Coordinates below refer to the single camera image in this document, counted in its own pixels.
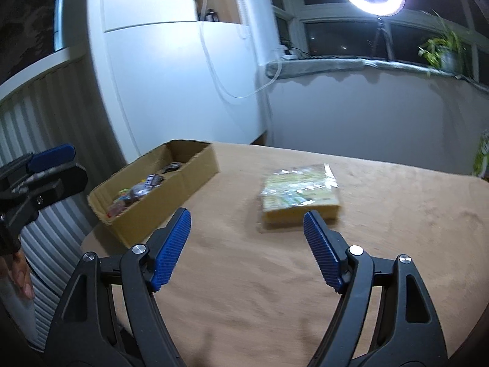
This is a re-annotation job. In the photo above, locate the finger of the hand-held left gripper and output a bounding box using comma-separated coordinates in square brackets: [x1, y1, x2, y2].
[0, 144, 76, 191]
[0, 161, 89, 223]

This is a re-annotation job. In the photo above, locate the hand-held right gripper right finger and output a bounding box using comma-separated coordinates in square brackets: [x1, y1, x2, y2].
[303, 210, 448, 367]

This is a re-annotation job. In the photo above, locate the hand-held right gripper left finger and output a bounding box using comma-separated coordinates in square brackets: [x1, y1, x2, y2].
[42, 207, 192, 367]

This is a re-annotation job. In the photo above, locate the cardboard box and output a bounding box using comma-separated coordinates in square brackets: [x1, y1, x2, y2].
[87, 139, 221, 249]

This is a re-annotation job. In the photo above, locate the yellow green snack packet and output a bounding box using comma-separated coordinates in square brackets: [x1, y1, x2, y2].
[260, 162, 342, 224]

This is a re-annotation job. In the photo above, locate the brown chocolate bar blue print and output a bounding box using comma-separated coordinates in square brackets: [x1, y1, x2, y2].
[143, 174, 166, 192]

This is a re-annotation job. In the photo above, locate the person's left forearm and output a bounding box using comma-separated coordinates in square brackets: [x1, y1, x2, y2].
[0, 275, 41, 350]

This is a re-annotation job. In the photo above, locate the person's left hand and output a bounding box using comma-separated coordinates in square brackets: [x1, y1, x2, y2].
[0, 251, 36, 300]

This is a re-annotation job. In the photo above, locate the white cabinet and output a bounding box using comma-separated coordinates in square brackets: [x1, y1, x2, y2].
[55, 0, 292, 169]

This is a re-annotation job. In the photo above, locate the grey windowsill cloth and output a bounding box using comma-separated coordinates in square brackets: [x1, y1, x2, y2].
[264, 56, 489, 95]

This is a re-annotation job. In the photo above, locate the green bag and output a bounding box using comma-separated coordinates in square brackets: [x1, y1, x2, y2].
[472, 128, 489, 179]

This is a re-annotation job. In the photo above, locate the potted green plant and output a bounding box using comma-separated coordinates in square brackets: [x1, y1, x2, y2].
[417, 9, 473, 76]

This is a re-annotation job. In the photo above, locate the ribbed wall panel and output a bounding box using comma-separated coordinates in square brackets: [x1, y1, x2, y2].
[0, 59, 128, 354]

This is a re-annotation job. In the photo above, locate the white hanging cable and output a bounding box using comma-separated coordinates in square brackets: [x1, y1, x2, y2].
[198, 0, 284, 99]

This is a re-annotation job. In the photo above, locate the window with white frame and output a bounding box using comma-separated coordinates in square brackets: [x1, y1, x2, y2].
[267, 0, 489, 70]

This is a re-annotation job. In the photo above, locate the ring light tripod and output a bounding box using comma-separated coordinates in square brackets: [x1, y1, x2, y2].
[370, 17, 395, 62]

